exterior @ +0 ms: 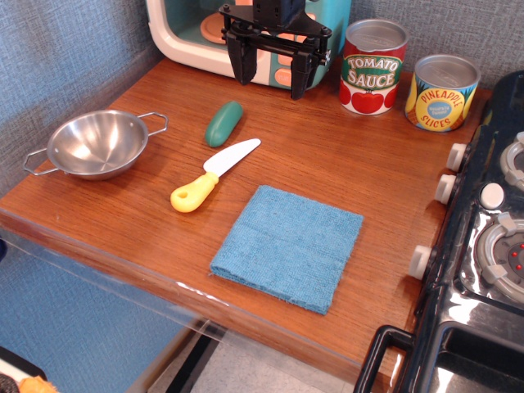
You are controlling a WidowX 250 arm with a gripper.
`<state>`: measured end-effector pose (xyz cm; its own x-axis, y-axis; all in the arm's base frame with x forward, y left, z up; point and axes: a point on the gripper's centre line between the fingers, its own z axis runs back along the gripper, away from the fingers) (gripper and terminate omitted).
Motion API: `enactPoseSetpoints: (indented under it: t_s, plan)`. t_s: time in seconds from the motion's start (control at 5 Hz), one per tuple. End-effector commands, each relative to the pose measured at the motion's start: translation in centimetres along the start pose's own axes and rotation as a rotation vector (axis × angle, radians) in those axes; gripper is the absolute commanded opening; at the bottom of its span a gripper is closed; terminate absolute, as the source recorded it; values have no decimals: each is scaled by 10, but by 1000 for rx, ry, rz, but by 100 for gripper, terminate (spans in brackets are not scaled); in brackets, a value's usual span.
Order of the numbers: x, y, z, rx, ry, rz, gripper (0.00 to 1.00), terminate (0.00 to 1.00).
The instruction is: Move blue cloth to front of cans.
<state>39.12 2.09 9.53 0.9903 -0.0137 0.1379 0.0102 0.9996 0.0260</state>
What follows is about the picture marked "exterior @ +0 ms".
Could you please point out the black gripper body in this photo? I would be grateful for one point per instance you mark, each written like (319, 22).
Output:
(273, 26)

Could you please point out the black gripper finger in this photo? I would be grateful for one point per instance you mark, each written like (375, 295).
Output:
(243, 61)
(303, 69)

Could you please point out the blue cloth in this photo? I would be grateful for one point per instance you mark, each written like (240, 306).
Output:
(289, 247)

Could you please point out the toy microwave oven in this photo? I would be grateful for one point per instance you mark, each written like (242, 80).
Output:
(189, 32)

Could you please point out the tomato sauce can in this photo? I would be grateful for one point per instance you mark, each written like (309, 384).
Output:
(373, 58)

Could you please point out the green toy cucumber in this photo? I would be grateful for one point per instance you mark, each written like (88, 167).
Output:
(223, 123)

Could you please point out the pineapple slices can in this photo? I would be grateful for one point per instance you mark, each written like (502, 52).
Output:
(441, 92)

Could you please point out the steel colander bowl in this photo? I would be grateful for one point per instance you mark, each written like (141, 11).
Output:
(98, 145)

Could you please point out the white stove knob upper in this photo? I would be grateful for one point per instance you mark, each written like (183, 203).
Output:
(456, 155)

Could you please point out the white stove knob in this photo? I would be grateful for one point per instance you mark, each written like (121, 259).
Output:
(419, 261)
(456, 155)
(444, 188)

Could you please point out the white stove knob middle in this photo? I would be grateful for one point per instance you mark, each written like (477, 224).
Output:
(444, 188)

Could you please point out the white stove knob lower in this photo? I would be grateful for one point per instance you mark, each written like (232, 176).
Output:
(419, 261)

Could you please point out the white round stove button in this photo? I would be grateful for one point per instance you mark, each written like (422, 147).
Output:
(492, 196)

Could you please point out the grey stove burner far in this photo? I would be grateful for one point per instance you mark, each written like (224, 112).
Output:
(512, 174)

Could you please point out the grey stove burner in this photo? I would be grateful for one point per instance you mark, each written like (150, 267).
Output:
(512, 174)
(499, 255)

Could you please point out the grey stove burner near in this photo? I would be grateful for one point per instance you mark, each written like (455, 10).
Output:
(499, 255)

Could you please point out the black toy stove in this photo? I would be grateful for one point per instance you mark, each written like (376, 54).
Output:
(468, 335)

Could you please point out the orange fuzzy object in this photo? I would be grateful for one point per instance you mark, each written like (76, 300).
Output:
(36, 385)

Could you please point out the yellow handled toy knife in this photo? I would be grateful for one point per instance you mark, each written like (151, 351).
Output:
(189, 197)

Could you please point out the black oven door handle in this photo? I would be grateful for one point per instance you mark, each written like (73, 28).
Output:
(385, 337)

